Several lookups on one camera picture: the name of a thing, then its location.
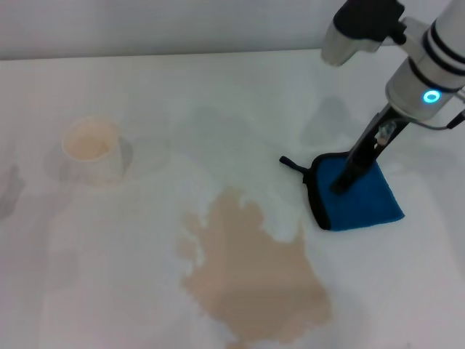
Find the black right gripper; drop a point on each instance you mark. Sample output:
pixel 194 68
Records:
pixel 367 149

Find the blue rag with black trim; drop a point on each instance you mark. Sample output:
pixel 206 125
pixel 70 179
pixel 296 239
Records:
pixel 363 209

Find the white paper cup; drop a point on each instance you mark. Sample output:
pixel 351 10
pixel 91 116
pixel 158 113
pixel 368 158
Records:
pixel 92 156

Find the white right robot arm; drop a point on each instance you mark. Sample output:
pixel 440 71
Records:
pixel 436 62

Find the clear plug connector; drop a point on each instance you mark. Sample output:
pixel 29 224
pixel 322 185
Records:
pixel 386 132

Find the brown liquid spill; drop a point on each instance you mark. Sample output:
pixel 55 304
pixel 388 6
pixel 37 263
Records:
pixel 254 276

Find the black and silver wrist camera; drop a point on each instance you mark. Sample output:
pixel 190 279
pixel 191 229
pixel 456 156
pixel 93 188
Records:
pixel 359 22

